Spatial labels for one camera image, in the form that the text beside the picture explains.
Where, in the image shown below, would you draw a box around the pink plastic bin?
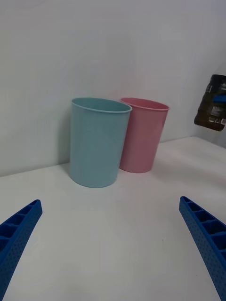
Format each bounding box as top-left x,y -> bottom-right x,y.
119,97 -> 170,174

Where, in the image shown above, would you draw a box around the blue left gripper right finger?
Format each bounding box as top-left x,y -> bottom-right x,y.
178,196 -> 226,301

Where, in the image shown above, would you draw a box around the pale blue plastic bin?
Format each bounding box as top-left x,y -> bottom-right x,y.
69,97 -> 133,189

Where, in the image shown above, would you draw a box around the black drink can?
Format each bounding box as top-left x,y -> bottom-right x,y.
194,74 -> 226,133

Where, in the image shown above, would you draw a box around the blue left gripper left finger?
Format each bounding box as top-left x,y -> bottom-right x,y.
0,199 -> 43,301

